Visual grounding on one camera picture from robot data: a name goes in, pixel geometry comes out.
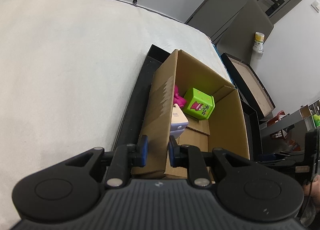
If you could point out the green cube toy box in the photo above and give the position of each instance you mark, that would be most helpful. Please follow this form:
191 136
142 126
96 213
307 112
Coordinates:
199 105

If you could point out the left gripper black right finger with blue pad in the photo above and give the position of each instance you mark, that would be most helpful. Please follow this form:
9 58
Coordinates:
187 155

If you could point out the black tray brown inside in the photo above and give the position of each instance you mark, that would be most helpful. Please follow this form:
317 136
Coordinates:
252 90

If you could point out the black tray under box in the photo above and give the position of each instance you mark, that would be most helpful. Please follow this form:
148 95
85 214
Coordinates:
131 124

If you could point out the grey leaning board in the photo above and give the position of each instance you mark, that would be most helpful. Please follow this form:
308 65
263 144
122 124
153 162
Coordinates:
238 39

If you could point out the brown cardboard box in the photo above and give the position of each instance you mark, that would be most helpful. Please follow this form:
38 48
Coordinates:
225 128

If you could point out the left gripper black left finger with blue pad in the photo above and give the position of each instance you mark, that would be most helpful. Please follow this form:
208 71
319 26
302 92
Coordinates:
134 155

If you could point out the black door handle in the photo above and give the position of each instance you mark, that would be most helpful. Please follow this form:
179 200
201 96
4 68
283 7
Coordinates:
276 4

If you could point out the magenta monster toy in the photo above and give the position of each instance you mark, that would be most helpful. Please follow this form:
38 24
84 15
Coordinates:
179 100

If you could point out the white lavender triangular toy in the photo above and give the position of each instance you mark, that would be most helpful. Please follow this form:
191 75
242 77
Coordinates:
178 122

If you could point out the yellow lidded white bottle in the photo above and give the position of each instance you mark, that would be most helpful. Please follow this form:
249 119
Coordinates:
258 42

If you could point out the white wall switch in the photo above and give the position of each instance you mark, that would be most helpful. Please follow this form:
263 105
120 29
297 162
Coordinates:
316 6

